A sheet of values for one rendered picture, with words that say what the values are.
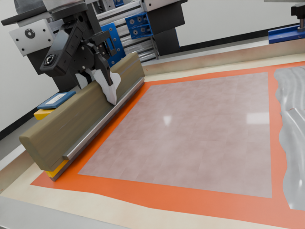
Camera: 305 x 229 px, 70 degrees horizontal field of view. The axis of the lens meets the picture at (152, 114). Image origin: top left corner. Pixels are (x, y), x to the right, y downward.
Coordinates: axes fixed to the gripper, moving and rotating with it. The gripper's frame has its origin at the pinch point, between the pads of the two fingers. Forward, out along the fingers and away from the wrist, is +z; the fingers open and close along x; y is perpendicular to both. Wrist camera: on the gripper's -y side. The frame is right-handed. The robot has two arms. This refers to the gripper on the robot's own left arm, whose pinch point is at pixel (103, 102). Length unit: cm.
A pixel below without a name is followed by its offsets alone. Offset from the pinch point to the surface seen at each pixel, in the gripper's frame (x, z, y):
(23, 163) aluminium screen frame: 10.5, 3.4, -17.1
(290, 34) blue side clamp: -38.5, 0.0, 26.9
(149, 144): -14.3, 4.8, -8.5
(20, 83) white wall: 322, 44, 174
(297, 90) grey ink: -38.0, 4.0, 6.2
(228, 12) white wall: 23, 49, 380
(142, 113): -7.9, 4.8, 1.9
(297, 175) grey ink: -36.2, 4.1, -13.7
